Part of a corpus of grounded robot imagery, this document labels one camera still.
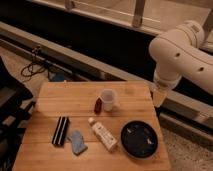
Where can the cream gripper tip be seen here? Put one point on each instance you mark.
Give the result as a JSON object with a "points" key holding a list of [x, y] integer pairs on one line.
{"points": [[159, 95]]}

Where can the dark ceramic bowl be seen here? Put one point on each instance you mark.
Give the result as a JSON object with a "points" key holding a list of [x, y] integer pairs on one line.
{"points": [[139, 139]]}

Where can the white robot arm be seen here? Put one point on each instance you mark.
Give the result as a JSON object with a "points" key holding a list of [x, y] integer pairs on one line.
{"points": [[177, 54]]}

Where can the translucent plastic cup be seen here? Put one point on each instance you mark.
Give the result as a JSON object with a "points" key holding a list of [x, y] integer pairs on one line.
{"points": [[108, 98]]}

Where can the small brown bottle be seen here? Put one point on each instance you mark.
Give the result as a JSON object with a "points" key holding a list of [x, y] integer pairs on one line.
{"points": [[98, 106]]}

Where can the white lotion bottle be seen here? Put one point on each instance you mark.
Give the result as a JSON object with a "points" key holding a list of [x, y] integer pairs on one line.
{"points": [[103, 134]]}

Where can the blue cloth mitt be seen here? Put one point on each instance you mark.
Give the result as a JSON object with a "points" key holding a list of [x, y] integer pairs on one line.
{"points": [[77, 142]]}

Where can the blue object on floor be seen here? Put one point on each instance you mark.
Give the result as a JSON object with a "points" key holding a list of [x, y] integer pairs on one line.
{"points": [[57, 78]]}

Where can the black white striped box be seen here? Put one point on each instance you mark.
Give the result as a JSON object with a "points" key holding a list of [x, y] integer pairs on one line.
{"points": [[60, 131]]}

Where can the black chair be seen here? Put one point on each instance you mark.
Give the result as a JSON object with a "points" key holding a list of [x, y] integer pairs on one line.
{"points": [[12, 94]]}

